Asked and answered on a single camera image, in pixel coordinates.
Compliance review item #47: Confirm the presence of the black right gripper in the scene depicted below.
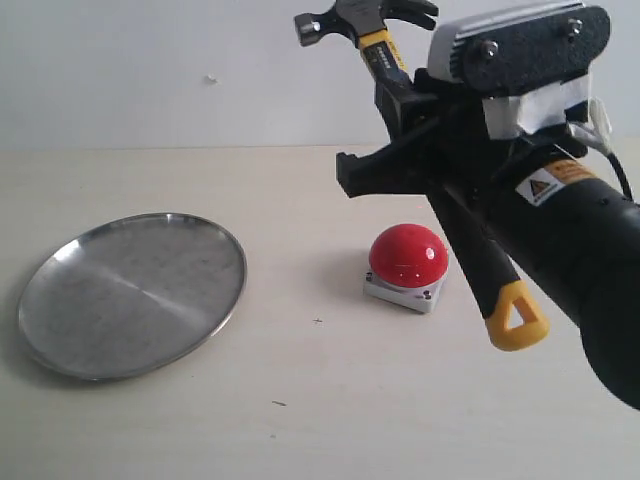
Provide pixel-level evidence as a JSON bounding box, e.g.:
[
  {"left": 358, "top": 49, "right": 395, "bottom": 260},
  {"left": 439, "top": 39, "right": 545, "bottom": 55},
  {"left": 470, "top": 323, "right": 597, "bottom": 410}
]
[{"left": 336, "top": 69, "right": 588, "bottom": 210}]

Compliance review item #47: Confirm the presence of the black yellow claw hammer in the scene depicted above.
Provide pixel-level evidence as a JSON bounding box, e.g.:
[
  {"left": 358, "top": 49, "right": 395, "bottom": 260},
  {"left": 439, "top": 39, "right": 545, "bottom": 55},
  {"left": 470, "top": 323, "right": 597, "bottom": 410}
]
[{"left": 294, "top": 1, "right": 550, "bottom": 351}]

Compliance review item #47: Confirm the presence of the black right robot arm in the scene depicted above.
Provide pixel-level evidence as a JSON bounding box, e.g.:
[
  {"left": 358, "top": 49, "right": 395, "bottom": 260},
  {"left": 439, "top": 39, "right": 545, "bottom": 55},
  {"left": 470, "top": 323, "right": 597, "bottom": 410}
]
[{"left": 336, "top": 70, "right": 639, "bottom": 407}]

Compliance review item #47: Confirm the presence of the red dome push button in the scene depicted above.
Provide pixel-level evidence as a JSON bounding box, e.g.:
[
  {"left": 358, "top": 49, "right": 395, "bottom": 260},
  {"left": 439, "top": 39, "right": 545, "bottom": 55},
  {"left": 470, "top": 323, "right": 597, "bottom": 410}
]
[{"left": 369, "top": 223, "right": 449, "bottom": 289}]

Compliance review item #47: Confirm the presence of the grey button base box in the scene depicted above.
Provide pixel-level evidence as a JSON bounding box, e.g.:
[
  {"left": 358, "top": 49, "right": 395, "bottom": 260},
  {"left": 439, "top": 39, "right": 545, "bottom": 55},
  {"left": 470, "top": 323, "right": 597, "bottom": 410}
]
[{"left": 363, "top": 271, "right": 448, "bottom": 314}]

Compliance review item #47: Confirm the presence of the round stainless steel plate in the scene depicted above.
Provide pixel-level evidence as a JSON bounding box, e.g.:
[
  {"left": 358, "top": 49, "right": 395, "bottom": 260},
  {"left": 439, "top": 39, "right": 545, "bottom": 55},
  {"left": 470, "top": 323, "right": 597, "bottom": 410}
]
[{"left": 16, "top": 212, "right": 248, "bottom": 382}]

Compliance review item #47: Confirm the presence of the white tape on mount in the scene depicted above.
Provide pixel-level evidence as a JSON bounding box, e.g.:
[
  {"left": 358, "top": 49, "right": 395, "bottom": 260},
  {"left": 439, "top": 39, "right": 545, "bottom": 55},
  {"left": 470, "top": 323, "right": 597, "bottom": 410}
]
[{"left": 482, "top": 74, "right": 591, "bottom": 140}]

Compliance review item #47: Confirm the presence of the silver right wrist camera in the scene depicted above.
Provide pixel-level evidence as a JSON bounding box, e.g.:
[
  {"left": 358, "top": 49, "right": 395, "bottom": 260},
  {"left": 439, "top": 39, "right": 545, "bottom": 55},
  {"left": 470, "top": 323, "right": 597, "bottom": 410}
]
[{"left": 427, "top": 1, "right": 611, "bottom": 95}]

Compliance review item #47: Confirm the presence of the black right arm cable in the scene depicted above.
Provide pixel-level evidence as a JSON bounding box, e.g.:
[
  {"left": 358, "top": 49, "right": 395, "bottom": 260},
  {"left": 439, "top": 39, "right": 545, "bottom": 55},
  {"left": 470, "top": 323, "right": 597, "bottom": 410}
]
[{"left": 569, "top": 97, "right": 636, "bottom": 199}]

